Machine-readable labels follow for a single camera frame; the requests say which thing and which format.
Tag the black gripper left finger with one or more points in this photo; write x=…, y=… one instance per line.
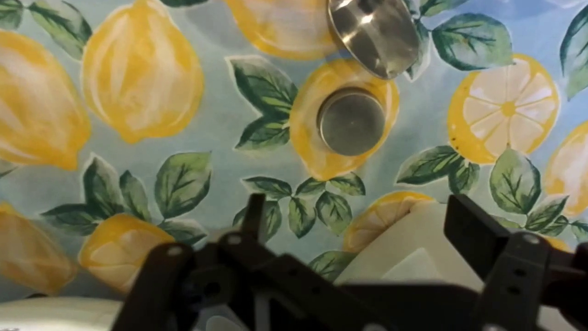
x=267, y=291

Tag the metal spoon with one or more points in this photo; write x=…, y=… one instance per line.
x=379, y=34

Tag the lemon print tablecloth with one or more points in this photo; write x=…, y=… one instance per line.
x=125, y=122

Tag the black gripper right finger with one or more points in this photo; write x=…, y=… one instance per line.
x=520, y=271

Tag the round metal bottle lid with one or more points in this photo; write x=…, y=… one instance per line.
x=350, y=122

